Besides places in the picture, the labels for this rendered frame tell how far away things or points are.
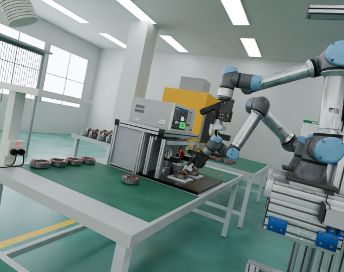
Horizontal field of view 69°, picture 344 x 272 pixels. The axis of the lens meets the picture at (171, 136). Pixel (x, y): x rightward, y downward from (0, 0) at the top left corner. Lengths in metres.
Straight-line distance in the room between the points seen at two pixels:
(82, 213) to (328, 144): 1.08
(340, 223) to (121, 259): 0.93
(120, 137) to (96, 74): 8.19
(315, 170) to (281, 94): 5.86
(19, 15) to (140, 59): 4.46
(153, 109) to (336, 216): 1.32
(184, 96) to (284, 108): 2.75
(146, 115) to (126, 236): 1.17
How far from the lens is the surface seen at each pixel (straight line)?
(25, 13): 1.72
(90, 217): 1.10
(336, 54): 1.33
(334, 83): 1.33
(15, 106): 1.62
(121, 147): 1.94
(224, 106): 1.28
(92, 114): 9.89
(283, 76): 1.43
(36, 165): 1.68
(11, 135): 1.64
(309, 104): 7.15
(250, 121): 1.72
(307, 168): 1.42
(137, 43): 6.16
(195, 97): 5.69
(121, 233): 1.01
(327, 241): 1.53
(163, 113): 1.90
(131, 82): 5.97
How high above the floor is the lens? 1.18
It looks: 3 degrees down
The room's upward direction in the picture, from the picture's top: 12 degrees clockwise
